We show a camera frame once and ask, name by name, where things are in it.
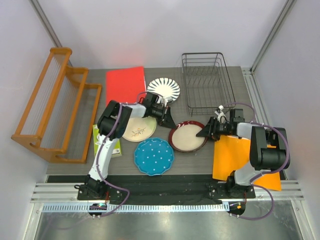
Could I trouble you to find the dark red rimmed plate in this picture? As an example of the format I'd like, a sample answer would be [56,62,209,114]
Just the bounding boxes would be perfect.
[168,120,208,153]

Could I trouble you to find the orange wooden rack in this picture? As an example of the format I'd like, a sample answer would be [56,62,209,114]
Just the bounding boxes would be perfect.
[11,47,103,164]

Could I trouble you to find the blue polka dot plate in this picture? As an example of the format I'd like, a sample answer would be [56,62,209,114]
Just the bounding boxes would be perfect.
[133,137,175,176]

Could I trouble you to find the orange folder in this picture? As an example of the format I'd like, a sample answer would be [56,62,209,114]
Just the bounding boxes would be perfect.
[212,135,282,191]

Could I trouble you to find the white slotted cable duct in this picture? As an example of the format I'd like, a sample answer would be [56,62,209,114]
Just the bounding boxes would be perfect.
[42,202,230,214]

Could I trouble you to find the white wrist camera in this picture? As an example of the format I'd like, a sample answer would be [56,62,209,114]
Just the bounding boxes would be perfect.
[214,105,228,123]
[161,96,174,107]

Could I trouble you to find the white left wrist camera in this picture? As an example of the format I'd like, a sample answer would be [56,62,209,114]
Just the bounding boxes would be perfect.
[161,96,174,107]

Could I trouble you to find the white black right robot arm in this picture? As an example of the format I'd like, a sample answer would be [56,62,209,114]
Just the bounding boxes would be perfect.
[196,106,290,198]

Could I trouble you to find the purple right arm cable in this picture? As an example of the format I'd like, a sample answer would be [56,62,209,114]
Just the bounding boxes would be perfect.
[219,101,292,221]

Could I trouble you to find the white blue striped plate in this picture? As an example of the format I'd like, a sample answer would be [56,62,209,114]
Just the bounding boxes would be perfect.
[147,77,181,102]

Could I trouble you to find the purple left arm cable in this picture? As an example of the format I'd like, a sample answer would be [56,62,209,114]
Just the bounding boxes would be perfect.
[96,91,148,218]

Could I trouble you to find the cream plate with twig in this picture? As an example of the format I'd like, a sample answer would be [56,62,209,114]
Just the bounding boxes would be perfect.
[122,116,157,142]

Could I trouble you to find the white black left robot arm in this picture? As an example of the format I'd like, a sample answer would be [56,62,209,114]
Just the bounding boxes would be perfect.
[74,92,176,200]

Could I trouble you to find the green booklet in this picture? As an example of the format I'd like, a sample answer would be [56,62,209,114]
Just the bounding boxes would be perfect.
[92,124,122,158]

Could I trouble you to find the red folder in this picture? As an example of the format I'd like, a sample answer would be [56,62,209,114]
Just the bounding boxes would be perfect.
[105,66,146,105]

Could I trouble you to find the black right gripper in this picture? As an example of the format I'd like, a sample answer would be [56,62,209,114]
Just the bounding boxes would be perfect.
[196,116,232,142]

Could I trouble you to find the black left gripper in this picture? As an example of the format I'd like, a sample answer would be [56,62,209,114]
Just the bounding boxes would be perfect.
[151,106,177,131]

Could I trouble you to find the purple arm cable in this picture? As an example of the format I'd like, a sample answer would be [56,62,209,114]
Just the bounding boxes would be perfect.
[96,91,148,218]
[219,101,292,221]

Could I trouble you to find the black wire dish rack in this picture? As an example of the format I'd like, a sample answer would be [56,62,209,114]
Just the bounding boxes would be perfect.
[181,52,236,116]

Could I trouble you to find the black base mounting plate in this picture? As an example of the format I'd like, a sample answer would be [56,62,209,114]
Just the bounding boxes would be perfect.
[74,174,256,206]

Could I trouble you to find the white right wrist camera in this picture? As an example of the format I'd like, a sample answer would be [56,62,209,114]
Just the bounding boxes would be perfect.
[214,105,228,123]

